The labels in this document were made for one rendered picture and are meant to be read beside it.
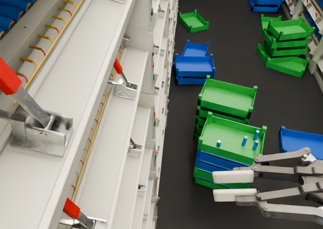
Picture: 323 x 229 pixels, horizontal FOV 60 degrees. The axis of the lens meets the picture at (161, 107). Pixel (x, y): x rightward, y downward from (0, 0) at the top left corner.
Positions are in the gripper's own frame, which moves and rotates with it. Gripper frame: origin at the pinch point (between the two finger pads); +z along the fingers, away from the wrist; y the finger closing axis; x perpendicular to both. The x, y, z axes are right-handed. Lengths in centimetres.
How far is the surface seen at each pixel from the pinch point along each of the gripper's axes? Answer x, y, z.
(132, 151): -5.9, 13.2, 22.4
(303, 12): -101, 238, -83
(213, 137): -70, 68, 6
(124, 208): -7.6, -0.1, 22.4
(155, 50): -6, 57, 21
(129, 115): 10.7, 8.8, 17.4
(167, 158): -97, 75, 37
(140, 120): -7.6, 24.8, 22.5
